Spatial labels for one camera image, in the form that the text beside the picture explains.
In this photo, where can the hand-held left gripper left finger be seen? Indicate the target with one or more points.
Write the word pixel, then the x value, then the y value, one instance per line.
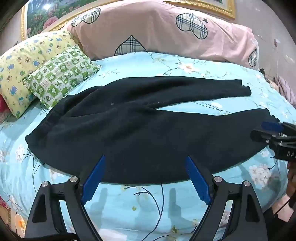
pixel 93 178

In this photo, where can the pink pillow with plaid hearts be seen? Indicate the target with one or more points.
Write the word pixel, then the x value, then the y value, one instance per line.
pixel 150 27

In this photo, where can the person's right hand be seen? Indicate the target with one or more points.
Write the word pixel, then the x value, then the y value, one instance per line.
pixel 291 178

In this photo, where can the red cloth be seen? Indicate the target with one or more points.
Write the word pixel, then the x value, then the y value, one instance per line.
pixel 2 104

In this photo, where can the green checked pillow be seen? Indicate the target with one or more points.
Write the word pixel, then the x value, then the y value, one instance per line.
pixel 62 74

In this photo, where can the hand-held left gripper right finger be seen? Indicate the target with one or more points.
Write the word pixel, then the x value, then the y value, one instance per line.
pixel 197 178

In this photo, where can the blue floral bedsheet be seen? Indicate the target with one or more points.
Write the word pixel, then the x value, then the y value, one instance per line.
pixel 148 208

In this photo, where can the striped cloth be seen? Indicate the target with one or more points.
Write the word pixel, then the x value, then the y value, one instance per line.
pixel 286 89

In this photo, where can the gold framed landscape painting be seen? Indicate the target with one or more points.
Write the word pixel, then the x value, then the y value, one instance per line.
pixel 46 14

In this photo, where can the yellow cartoon print pillow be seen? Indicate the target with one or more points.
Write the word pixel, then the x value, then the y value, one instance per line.
pixel 23 58

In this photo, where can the person's right forearm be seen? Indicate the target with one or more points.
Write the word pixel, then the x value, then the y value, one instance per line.
pixel 277 224

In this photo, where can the black pants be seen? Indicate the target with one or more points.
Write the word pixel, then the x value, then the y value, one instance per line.
pixel 138 139

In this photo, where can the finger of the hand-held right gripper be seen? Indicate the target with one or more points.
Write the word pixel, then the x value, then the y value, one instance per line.
pixel 271 126
pixel 262 135

